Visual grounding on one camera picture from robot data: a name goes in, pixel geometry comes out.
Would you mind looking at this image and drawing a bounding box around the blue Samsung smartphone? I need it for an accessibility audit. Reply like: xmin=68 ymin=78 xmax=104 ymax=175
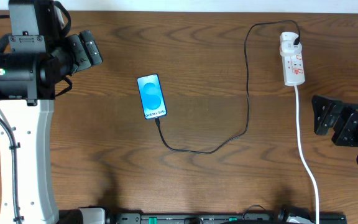
xmin=137 ymin=73 xmax=167 ymax=119

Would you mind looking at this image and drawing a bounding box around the black USB charging cable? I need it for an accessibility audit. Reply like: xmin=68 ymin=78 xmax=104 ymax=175
xmin=154 ymin=19 xmax=301 ymax=155

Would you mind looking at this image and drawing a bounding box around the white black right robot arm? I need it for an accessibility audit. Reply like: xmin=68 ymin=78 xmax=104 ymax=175
xmin=311 ymin=95 xmax=358 ymax=165

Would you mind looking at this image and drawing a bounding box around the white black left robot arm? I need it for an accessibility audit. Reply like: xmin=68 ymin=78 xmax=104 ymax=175
xmin=0 ymin=0 xmax=109 ymax=223

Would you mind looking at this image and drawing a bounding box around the white USB charger adapter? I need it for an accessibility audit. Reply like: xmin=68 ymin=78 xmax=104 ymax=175
xmin=279 ymin=32 xmax=302 ymax=57

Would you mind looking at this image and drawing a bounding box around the white power strip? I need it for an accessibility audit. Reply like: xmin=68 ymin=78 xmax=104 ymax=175
xmin=282 ymin=54 xmax=305 ymax=86

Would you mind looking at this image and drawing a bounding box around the white power strip cord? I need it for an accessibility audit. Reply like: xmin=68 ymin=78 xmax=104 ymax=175
xmin=293 ymin=84 xmax=320 ymax=224

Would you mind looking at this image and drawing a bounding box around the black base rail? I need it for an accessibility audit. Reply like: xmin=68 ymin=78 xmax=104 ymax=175
xmin=57 ymin=205 xmax=347 ymax=224

